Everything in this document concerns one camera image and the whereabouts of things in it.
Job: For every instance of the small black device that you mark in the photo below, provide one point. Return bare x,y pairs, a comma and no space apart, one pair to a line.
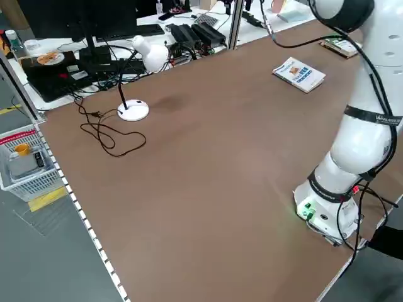
38,158

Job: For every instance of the grey perforated pad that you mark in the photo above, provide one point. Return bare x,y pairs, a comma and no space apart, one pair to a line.
206,19

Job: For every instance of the paperback book with white pages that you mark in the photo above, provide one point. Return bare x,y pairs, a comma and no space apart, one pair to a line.
299,75

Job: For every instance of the black power supply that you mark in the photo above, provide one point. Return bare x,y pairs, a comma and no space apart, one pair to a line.
209,33
185,34

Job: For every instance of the black laptop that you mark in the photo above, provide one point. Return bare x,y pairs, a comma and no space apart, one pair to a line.
53,85

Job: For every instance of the clear plastic bottle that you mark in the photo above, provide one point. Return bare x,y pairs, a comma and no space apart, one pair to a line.
14,44

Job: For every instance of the black computer monitor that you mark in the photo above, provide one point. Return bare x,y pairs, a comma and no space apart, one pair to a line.
78,15

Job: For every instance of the aluminium table post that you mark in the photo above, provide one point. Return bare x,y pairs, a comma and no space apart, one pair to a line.
236,25

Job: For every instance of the small electronics board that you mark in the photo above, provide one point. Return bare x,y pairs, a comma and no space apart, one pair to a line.
182,52

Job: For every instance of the yellow cup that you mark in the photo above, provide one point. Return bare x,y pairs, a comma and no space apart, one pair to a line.
22,149

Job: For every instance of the black keyboard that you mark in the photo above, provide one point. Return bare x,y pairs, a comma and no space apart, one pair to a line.
138,30

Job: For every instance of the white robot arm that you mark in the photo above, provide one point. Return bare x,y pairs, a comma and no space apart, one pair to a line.
355,151

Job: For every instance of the pale teal folder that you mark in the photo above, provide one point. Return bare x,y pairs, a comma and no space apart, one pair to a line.
291,15

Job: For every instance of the grey flat box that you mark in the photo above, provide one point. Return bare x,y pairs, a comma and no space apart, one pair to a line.
22,168

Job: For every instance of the black flat box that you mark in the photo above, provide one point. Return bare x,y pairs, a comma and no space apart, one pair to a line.
132,66

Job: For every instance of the round orange patterned disc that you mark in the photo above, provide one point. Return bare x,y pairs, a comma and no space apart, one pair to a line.
50,58

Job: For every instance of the black power adapter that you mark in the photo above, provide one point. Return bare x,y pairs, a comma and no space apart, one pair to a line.
252,18

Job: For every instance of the clear plastic cup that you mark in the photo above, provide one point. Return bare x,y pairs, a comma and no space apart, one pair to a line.
31,47

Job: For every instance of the green cover book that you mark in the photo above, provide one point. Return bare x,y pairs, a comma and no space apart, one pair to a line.
341,47

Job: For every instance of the white desk lamp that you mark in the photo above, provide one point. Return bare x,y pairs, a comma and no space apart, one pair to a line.
151,53

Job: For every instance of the white plastic basket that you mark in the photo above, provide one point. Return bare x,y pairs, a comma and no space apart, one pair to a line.
28,185

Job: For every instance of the black phone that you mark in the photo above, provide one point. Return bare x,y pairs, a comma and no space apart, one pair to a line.
165,16

